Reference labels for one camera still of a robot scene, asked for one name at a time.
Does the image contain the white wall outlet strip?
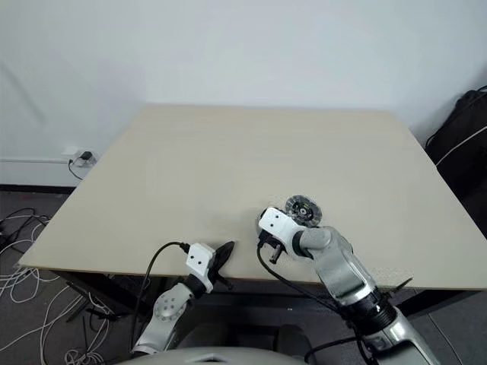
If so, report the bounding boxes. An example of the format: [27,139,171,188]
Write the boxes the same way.
[62,145,98,168]

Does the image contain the silver robot torso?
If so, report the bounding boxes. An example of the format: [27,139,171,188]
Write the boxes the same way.
[130,334,304,365]

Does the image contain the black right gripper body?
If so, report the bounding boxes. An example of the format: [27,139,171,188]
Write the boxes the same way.
[257,230,291,266]

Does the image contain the black bag with white trim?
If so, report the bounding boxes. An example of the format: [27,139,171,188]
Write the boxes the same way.
[425,87,487,214]

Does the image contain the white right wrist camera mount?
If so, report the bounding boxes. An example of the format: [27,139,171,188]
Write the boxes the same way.
[258,206,306,255]

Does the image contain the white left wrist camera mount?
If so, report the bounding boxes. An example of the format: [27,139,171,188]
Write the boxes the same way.
[185,243,218,294]

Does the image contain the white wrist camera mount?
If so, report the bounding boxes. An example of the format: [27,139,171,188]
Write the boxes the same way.
[185,243,218,294]
[258,206,306,255]

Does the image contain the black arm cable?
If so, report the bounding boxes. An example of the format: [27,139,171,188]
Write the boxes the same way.
[130,241,192,345]
[256,243,364,365]

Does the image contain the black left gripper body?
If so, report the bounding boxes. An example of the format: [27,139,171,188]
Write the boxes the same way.
[207,259,234,293]

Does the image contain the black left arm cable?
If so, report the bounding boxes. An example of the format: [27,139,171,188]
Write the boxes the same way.
[130,241,192,345]

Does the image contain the black table frame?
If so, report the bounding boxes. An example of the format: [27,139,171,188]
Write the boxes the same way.
[45,268,487,324]

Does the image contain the white floor cables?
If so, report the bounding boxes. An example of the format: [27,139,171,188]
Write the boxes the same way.
[0,207,117,365]

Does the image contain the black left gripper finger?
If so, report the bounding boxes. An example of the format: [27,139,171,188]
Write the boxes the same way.
[213,243,231,265]
[221,240,237,268]

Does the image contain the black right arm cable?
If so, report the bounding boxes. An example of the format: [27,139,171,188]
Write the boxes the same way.
[256,243,364,365]

